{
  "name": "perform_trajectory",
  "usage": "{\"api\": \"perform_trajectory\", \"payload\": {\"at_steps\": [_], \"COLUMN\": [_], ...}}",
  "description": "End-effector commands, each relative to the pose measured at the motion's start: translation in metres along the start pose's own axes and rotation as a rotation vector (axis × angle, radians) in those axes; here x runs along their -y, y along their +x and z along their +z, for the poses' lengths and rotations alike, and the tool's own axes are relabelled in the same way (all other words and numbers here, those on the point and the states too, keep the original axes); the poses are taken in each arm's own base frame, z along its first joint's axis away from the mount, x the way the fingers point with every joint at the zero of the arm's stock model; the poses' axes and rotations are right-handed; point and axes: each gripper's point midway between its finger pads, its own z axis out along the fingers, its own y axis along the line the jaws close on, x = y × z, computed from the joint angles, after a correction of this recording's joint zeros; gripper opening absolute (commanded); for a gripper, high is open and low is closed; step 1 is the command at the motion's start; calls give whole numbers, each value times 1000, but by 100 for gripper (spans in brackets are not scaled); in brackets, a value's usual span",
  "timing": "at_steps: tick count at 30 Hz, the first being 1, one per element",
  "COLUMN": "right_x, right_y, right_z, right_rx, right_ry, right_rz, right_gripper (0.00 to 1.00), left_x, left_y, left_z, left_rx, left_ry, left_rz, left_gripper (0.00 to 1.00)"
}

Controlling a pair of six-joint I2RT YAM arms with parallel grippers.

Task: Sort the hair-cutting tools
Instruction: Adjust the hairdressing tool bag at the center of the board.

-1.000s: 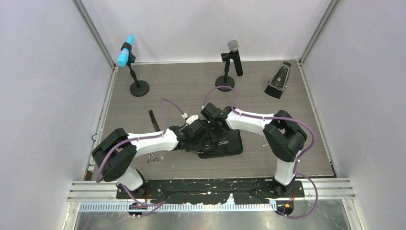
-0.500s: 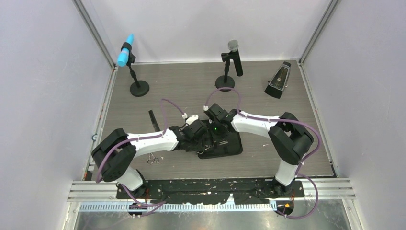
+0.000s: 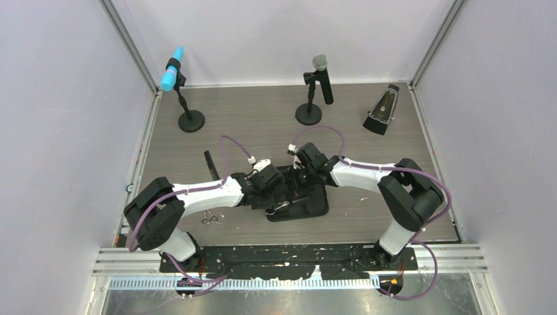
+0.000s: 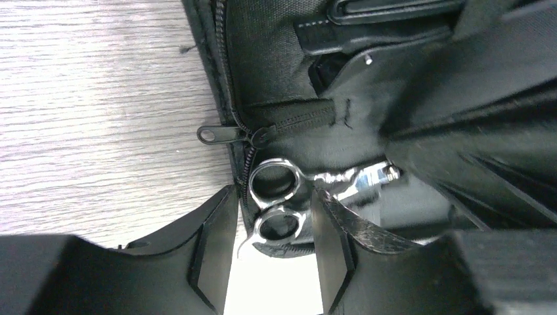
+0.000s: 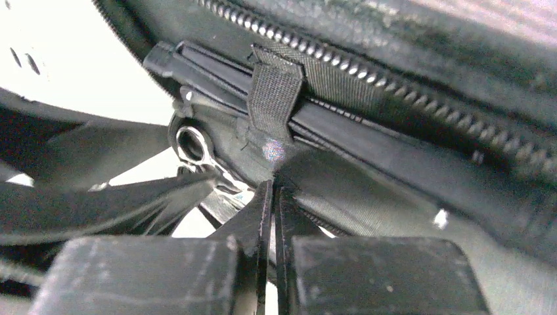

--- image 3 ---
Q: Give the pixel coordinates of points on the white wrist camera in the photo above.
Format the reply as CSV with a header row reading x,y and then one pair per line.
x,y
291,149
258,165

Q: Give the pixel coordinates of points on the left black microphone stand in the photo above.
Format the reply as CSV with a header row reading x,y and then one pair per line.
x,y
191,120

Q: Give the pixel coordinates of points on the blue microphone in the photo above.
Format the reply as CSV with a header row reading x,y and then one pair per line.
x,y
172,71

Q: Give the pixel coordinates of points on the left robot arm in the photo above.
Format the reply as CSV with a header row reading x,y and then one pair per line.
x,y
154,214

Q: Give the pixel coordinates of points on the silver thinning scissors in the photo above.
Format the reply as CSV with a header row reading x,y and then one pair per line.
x,y
271,212

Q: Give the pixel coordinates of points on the right black microphone stand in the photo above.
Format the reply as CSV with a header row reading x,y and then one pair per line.
x,y
307,114

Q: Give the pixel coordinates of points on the black comb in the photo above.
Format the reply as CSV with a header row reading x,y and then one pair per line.
x,y
211,166

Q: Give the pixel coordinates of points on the black metronome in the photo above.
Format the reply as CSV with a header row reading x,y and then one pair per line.
x,y
381,114

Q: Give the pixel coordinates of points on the black grey microphone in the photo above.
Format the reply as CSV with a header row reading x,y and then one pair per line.
x,y
321,74

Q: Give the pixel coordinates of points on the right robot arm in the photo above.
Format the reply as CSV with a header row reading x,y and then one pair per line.
x,y
410,194

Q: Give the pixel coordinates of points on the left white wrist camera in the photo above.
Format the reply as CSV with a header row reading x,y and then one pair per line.
x,y
258,165

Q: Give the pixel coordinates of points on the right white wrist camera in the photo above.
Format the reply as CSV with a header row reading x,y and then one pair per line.
x,y
291,149

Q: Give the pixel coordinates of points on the silver cutting scissors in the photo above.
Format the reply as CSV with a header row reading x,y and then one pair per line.
x,y
209,218

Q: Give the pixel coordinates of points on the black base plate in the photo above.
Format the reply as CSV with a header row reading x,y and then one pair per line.
x,y
290,262

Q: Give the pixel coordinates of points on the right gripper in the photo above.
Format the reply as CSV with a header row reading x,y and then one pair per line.
x,y
301,165

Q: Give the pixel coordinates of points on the black zipper tool case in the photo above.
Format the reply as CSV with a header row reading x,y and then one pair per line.
x,y
291,189

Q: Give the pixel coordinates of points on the black microphone stand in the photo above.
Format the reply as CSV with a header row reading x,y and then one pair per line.
x,y
191,120
307,114

